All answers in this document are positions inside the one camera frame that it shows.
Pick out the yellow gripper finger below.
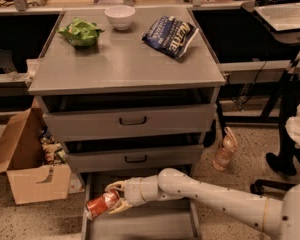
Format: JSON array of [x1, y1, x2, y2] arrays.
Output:
[[109, 198, 132, 214], [105, 181, 126, 192]]

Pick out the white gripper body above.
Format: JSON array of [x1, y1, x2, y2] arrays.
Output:
[[124, 175, 160, 207]]

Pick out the red coke can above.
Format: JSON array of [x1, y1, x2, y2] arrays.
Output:
[[85, 189, 120, 220]]

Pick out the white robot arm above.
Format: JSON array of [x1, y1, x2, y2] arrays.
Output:
[[105, 168, 300, 240]]

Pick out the grey bottom drawer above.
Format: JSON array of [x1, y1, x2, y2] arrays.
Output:
[[81, 168, 202, 240]]

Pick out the grey drawer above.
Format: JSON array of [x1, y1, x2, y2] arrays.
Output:
[[81, 168, 202, 240], [66, 133, 203, 173], [38, 87, 217, 142]]

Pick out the grey middle drawer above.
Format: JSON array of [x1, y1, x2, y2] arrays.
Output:
[[66, 133, 203, 173]]

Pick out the grey top drawer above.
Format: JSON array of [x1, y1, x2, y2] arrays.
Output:
[[38, 87, 217, 142]]

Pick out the grey drawer cabinet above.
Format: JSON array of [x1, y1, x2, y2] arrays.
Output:
[[28, 6, 227, 185]]

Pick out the snack packets in box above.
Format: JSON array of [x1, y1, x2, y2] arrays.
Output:
[[39, 127, 67, 165]]

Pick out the pink water bottle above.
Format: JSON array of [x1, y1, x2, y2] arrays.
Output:
[[212, 127, 238, 171]]

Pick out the brown cardboard box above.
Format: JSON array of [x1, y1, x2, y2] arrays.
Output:
[[0, 107, 71, 204]]

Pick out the black office chair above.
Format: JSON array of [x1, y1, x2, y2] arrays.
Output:
[[249, 43, 300, 198]]

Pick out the green chip bag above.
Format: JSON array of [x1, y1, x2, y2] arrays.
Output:
[[57, 18, 103, 47]]

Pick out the blue chip bag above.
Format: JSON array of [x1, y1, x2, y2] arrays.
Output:
[[142, 16, 199, 60]]

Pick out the white bowl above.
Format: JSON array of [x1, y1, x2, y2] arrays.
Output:
[[104, 5, 135, 30]]

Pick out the silver laptop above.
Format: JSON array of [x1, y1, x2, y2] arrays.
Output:
[[254, 0, 300, 31]]

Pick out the black middle drawer handle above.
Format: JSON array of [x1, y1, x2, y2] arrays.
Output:
[[124, 155, 148, 164]]

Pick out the black drawer handle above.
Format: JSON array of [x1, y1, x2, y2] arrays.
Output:
[[124, 155, 148, 164], [119, 116, 147, 126]]

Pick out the black top drawer handle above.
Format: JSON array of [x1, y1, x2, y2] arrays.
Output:
[[119, 116, 147, 126]]

